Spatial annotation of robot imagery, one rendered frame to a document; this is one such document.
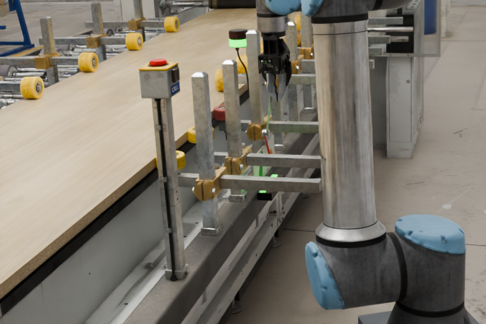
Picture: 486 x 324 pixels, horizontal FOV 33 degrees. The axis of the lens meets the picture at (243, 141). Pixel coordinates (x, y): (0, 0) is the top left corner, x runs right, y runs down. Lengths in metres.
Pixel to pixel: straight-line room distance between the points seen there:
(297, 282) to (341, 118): 1.90
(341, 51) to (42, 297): 0.83
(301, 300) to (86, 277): 1.49
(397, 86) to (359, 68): 3.23
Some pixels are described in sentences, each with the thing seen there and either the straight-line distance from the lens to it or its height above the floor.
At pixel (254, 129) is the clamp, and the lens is 2.61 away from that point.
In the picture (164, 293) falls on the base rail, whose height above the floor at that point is 0.70.
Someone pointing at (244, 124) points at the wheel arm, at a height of 0.86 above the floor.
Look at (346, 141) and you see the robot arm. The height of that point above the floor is 1.09.
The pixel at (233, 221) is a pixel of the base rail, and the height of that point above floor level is 0.70.
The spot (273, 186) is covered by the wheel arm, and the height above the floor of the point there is 0.83.
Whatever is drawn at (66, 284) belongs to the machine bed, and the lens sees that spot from 1.95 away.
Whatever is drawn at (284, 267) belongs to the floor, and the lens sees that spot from 3.64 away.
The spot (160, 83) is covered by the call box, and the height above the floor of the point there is 1.19.
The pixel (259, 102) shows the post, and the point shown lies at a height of 0.94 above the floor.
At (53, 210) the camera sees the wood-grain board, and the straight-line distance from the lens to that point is 1.96.
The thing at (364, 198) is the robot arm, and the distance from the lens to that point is 1.72.
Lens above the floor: 1.58
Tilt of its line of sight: 17 degrees down
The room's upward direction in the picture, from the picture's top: 3 degrees counter-clockwise
